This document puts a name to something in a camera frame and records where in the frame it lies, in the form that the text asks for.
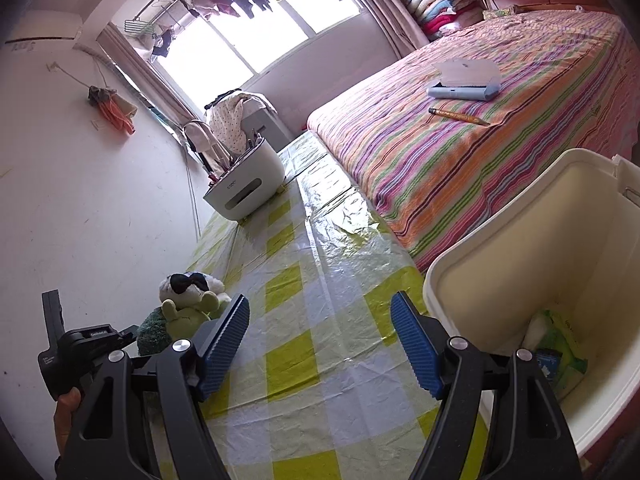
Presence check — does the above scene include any panda and green plush toy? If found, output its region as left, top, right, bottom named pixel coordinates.
left=137, top=272, right=231, bottom=356

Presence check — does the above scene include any green plastic bag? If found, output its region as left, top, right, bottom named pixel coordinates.
left=521, top=309, right=589, bottom=400

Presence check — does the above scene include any cream plastic trash bin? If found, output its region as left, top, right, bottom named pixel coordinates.
left=423, top=148, right=639, bottom=455

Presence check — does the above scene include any left hand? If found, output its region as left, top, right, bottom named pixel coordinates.
left=53, top=387, right=81, bottom=455

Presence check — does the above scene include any yellow checkered plastic tablecloth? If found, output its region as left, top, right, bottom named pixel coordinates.
left=190, top=132, right=438, bottom=479

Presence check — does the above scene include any white desktop organizer box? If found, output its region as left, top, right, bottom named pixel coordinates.
left=204, top=136, right=285, bottom=221

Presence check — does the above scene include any striped bed sheet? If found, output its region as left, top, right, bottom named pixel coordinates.
left=307, top=10, right=639, bottom=270

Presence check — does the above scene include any yellow pencil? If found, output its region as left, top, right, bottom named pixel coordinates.
left=427, top=107, right=489, bottom=127

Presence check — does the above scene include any white cabinet with cloth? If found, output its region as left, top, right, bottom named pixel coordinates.
left=205, top=89, right=295, bottom=157

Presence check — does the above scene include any blue pencil case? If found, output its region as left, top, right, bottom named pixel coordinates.
left=427, top=78, right=501, bottom=102

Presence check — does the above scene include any pink curtain left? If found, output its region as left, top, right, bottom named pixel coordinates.
left=96, top=23, right=200, bottom=127

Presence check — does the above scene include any pink curtain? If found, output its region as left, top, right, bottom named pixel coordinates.
left=96, top=23, right=200, bottom=127
left=358, top=0, right=428, bottom=58

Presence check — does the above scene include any white air conditioner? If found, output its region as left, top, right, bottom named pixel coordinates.
left=6, top=10, right=84, bottom=44

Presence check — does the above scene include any pink curtain right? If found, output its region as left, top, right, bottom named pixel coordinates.
left=358, top=0, right=428, bottom=58

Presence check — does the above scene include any orange cloth on wall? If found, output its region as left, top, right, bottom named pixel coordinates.
left=88, top=86, right=137, bottom=136

